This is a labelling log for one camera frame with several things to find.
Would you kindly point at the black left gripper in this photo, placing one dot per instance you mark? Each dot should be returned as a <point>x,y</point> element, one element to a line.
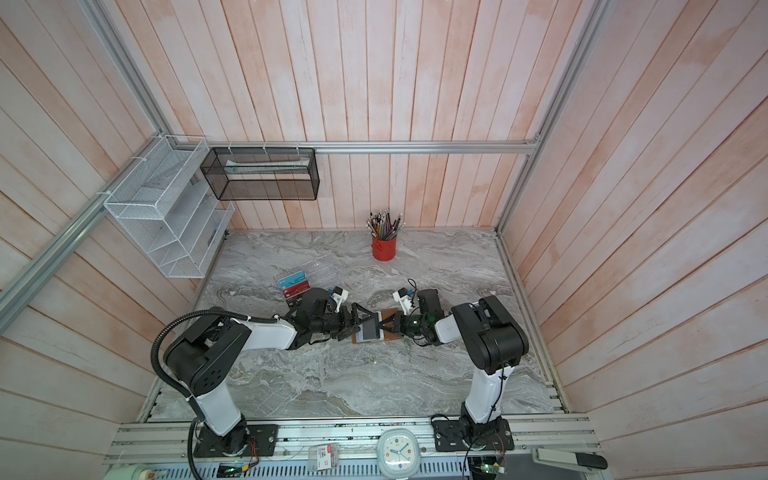
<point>347,325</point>

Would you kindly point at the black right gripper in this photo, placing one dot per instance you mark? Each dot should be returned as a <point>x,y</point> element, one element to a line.
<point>402,325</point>

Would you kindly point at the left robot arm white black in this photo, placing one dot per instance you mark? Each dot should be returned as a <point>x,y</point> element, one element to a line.
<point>195,353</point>

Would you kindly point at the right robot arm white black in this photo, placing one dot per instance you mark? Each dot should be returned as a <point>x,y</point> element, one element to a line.
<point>493,340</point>

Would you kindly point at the clear acrylic card display stand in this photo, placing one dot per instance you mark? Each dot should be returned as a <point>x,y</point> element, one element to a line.
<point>322,272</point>

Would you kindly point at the red VIP card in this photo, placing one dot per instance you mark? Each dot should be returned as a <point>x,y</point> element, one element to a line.
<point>295,289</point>

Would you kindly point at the red metal pencil bucket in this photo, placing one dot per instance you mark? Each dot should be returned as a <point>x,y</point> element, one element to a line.
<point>384,250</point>

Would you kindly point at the bundle of coloured pencils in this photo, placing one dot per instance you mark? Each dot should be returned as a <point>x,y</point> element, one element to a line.
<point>383,226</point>

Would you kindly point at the white analog clock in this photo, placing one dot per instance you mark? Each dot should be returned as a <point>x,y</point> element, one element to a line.
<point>398,454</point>

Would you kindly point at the small red white box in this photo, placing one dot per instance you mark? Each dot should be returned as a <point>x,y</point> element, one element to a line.
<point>323,458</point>

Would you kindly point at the green circuit board right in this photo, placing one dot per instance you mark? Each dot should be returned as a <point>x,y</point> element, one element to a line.
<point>484,468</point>

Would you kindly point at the green circuit board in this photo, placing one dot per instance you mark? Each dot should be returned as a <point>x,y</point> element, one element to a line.
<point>231,470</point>
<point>484,468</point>

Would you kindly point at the green circuit board left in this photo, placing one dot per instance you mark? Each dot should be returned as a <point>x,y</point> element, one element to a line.
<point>231,470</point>

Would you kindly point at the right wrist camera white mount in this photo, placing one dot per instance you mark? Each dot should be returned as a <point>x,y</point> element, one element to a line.
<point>407,297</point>

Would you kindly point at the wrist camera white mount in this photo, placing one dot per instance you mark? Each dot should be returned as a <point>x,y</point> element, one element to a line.
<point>407,297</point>
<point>339,296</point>

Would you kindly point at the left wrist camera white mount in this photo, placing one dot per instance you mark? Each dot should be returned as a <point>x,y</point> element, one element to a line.
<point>339,296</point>

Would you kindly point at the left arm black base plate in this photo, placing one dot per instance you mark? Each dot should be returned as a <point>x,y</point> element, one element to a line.
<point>243,441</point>

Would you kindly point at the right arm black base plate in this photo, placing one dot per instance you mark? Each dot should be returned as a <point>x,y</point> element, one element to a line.
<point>463,434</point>

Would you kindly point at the black mesh wall basket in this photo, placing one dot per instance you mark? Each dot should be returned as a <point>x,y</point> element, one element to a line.
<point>262,173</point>

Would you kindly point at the aluminium mounting rail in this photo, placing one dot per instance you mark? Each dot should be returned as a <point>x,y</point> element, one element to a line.
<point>163,447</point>

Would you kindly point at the white wire mesh shelf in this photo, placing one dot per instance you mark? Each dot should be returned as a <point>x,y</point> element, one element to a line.
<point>168,208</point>

